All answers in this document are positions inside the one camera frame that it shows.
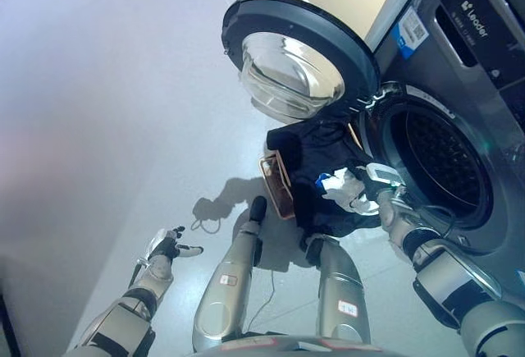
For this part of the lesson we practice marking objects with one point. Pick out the woven wicker laundry basket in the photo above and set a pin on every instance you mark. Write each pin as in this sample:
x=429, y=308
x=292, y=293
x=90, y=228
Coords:
x=279, y=184

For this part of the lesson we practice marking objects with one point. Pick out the silver right robot leg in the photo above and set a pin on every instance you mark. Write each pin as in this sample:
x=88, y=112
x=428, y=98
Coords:
x=342, y=283

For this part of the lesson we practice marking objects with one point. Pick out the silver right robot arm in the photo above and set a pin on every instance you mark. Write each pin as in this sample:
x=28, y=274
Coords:
x=451, y=275

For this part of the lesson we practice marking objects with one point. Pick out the black left robot foot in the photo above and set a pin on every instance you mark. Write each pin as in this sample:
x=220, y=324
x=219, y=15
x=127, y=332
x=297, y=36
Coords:
x=258, y=208

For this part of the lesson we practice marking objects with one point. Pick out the round glass washer door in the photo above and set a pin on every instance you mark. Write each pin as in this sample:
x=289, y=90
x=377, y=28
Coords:
x=295, y=57

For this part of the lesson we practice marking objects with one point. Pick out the dark navy garment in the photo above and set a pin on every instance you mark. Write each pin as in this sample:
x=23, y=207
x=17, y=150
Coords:
x=320, y=156

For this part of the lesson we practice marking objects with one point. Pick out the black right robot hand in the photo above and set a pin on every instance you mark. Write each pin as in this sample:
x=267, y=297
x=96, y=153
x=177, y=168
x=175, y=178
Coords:
x=379, y=176

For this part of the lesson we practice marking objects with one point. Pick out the grey front-load washing machine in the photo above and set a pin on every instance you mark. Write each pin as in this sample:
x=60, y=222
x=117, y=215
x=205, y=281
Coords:
x=443, y=127

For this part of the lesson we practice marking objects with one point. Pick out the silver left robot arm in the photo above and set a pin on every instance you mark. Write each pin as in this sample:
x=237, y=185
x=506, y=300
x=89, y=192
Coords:
x=123, y=312

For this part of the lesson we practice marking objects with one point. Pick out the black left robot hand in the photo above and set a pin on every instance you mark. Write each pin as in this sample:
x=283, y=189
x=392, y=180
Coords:
x=166, y=246

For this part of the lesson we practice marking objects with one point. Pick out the white cloth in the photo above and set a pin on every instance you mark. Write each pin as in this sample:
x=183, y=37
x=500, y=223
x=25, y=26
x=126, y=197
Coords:
x=342, y=189

